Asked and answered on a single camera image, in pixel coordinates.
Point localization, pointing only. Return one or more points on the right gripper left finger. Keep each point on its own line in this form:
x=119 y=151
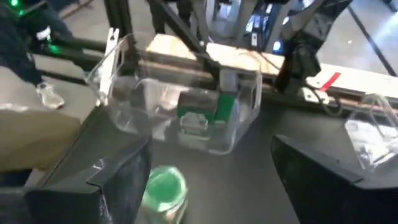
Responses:
x=118 y=193

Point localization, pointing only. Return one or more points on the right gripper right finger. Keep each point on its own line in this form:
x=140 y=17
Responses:
x=326 y=193

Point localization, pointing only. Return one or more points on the green-lid glass spice jar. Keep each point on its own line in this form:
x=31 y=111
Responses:
x=164 y=189

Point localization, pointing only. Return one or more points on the green black pepper tin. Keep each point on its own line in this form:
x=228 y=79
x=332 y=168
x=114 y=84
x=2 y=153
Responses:
x=194 y=112
x=226 y=102

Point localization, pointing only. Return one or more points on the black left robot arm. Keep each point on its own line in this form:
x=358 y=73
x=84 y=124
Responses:
x=301 y=53

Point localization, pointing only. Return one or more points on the clear plastic bin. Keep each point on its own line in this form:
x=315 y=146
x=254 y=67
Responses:
x=373 y=130
x=140 y=93

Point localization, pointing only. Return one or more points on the red tag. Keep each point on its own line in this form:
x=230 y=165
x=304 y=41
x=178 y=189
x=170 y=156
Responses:
x=330 y=81

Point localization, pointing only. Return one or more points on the black rig strut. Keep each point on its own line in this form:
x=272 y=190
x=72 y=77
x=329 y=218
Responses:
x=119 y=31
x=183 y=34

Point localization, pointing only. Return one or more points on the person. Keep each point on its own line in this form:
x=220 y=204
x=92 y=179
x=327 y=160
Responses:
x=18 y=62

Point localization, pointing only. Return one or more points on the silver metal bracket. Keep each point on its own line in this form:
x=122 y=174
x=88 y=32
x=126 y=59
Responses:
x=312 y=95

